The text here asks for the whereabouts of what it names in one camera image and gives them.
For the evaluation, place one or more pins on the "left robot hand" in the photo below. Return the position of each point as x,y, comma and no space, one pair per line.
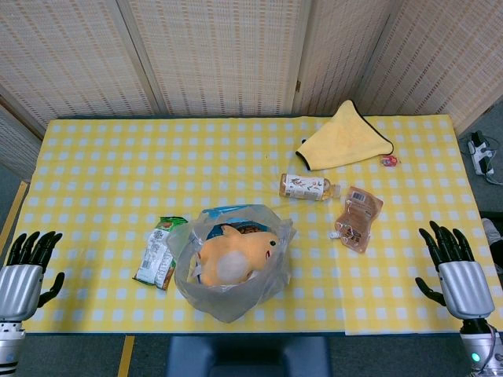
19,290

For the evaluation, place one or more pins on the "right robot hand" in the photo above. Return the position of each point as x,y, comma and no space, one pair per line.
465,290

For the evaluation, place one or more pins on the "translucent plastic bag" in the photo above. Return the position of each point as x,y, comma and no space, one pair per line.
232,302

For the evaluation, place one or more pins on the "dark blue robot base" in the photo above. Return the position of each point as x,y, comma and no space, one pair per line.
247,357

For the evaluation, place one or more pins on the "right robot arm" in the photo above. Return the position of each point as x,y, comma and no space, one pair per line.
481,345

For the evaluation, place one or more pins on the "brown spout pouch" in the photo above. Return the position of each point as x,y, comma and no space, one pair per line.
355,220

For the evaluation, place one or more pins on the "white power strip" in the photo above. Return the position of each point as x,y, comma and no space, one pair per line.
480,155

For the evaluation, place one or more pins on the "green snack packet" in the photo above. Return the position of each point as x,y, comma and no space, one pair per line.
157,255

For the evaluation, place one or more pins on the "woven folding screen panel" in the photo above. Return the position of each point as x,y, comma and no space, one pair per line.
70,59
334,51
220,55
444,59
15,141

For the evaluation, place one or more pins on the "small red candy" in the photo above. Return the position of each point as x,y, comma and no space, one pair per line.
389,160

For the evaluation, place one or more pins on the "yellow checkered tablecloth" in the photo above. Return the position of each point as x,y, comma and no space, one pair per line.
118,157

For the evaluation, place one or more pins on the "tea bottle with white label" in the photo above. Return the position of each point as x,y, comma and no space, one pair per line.
304,186

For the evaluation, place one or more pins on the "yellow cloth with black trim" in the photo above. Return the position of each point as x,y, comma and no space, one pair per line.
342,141

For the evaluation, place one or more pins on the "orange plush toy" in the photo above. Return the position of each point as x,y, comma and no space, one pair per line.
220,255

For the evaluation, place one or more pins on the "blue snack package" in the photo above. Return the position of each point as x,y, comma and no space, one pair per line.
215,214

